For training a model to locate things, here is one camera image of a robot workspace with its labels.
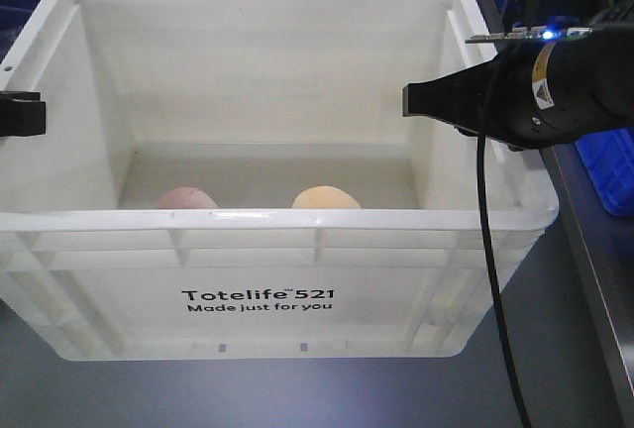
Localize black cable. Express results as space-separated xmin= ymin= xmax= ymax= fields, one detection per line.
xmin=475 ymin=65 xmax=533 ymax=428

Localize pink plush bun toy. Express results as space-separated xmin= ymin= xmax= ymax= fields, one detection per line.
xmin=156 ymin=186 xmax=218 ymax=209

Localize grey metal shelf frame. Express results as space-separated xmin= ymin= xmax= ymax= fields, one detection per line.
xmin=542 ymin=145 xmax=633 ymax=427

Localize blue plastic bin right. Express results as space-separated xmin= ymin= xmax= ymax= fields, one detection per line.
xmin=575 ymin=128 xmax=633 ymax=218

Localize white plastic Totelife crate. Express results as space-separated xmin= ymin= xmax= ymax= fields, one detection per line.
xmin=0 ymin=0 xmax=561 ymax=362

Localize green circuit board with LED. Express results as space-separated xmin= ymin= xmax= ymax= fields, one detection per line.
xmin=465 ymin=26 xmax=592 ymax=44

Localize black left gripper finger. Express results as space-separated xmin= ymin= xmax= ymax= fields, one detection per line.
xmin=0 ymin=91 xmax=47 ymax=138

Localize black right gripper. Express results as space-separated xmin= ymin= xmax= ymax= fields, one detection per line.
xmin=402 ymin=36 xmax=609 ymax=150

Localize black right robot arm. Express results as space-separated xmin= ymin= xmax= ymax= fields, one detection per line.
xmin=402 ymin=0 xmax=633 ymax=150

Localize yellow plush bun toy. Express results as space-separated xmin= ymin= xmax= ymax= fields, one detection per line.
xmin=291 ymin=185 xmax=361 ymax=209

